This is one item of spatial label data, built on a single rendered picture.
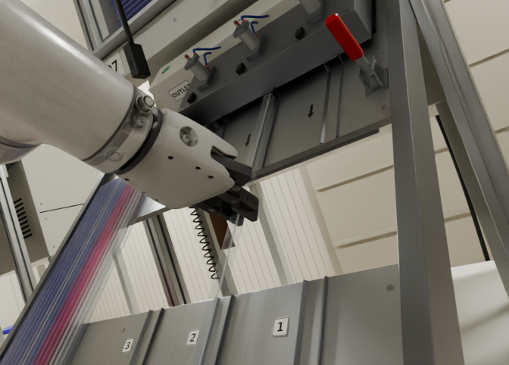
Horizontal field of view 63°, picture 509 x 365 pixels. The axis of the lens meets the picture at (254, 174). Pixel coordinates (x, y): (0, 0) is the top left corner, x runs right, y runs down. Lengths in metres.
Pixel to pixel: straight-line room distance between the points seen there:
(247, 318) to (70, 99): 0.25
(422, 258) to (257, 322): 0.16
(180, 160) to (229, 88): 0.30
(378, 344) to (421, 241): 0.08
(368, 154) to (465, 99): 2.44
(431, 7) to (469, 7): 2.43
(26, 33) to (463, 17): 2.93
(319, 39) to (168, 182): 0.30
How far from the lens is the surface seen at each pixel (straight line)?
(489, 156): 0.69
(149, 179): 0.42
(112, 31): 1.03
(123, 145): 0.37
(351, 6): 0.59
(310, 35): 0.60
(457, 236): 3.11
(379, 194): 3.12
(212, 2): 0.87
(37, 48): 0.35
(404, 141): 0.41
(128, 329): 0.56
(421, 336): 0.30
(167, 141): 0.38
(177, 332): 0.48
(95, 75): 0.36
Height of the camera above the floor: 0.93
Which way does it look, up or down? 4 degrees up
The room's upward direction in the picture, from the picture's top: 19 degrees counter-clockwise
